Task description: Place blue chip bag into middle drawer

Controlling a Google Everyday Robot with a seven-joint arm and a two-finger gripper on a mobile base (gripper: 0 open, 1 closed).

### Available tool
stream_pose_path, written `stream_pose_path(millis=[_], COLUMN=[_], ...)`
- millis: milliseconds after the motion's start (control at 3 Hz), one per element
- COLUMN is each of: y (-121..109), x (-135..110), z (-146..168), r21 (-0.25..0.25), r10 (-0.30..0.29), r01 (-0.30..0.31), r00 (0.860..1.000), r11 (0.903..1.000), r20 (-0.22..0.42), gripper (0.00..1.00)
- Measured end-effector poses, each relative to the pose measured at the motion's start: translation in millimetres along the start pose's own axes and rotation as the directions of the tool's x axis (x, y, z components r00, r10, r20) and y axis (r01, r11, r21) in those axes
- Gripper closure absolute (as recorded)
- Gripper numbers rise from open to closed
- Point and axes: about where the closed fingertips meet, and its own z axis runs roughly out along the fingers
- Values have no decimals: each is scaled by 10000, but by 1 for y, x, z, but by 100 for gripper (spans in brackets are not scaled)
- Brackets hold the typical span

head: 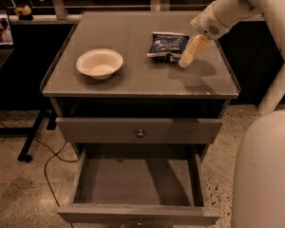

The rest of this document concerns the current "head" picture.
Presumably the metal drawer knob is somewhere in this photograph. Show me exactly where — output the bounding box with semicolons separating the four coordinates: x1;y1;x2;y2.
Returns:
137;218;143;227
136;129;145;138

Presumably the metal middle drawer knob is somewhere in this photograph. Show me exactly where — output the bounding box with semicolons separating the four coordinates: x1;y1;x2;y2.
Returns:
137;218;143;227

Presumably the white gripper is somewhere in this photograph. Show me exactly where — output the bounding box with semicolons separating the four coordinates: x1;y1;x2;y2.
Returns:
179;2;231;67

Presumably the black desk leg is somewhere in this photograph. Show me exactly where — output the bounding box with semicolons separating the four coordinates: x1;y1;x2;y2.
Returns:
17;110;57;162

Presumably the grey top drawer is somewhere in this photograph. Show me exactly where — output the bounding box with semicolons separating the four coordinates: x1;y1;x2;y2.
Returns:
56;118;222;144

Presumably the blue chip bag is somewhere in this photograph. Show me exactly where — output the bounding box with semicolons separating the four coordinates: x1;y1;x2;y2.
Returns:
147;32;190;62

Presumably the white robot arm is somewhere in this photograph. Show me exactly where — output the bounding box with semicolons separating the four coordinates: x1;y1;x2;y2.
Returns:
179;0;285;228

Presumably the grey drawer cabinet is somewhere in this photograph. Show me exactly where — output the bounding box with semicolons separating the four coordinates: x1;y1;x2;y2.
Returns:
40;10;241;163

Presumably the white paper bowl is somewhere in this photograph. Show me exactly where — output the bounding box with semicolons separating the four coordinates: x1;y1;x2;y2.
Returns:
76;48;124;80

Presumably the metal top drawer knob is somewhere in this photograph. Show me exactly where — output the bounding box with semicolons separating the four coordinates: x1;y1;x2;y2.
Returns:
136;129;145;138

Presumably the grey open middle drawer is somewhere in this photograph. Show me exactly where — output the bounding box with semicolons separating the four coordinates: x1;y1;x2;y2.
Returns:
58;144;219;228

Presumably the black floor cable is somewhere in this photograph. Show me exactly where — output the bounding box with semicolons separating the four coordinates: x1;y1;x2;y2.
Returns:
0;111;81;228

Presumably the white horizontal rail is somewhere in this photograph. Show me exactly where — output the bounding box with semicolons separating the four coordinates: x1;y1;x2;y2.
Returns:
9;13;264;24

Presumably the white diagonal pole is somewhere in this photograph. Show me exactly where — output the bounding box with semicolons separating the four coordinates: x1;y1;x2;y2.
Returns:
257;64;285;115

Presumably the small yellow black object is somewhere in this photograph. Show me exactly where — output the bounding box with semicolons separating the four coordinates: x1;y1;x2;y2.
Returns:
14;5;33;21

